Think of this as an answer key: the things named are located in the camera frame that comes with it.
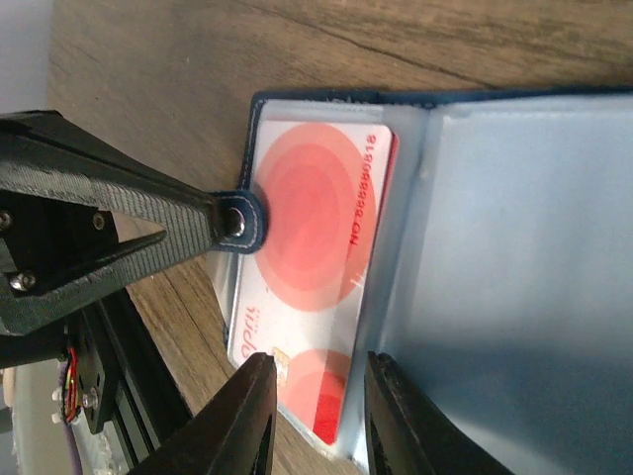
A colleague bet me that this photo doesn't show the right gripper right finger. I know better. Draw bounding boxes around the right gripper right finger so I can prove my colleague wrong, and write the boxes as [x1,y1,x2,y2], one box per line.
[365,351,510,474]

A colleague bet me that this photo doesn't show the red white card in holder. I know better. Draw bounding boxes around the red white card in holder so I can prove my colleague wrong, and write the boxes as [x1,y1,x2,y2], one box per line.
[227,120,396,446]

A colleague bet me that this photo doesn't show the black aluminium frame rail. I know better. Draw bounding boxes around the black aluminium frame rail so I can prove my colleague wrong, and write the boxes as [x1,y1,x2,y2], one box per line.
[67,290,192,471]

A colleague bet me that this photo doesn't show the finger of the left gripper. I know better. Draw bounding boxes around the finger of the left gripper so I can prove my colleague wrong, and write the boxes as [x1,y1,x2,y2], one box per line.
[1,111,247,368]

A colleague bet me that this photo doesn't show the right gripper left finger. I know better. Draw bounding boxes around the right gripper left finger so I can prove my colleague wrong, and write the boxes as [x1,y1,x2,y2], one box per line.
[131,352,277,475]

